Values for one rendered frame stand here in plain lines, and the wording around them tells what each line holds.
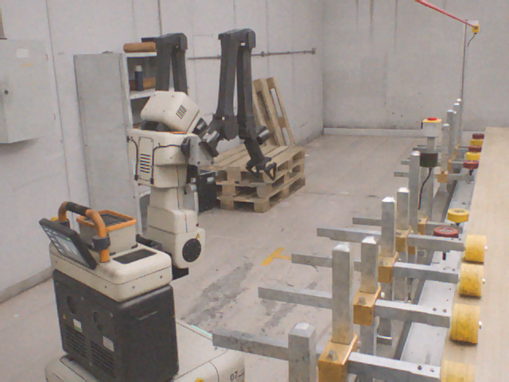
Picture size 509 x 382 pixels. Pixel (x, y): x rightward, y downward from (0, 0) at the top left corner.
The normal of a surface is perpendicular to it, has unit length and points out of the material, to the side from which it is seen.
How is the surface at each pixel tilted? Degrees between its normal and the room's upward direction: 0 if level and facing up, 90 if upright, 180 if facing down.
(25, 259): 90
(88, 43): 90
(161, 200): 82
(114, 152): 90
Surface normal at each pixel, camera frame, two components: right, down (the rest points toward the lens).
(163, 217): -0.70, 0.07
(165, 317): 0.71, 0.15
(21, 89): 0.92, 0.07
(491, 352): -0.04, -0.97
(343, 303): -0.40, 0.24
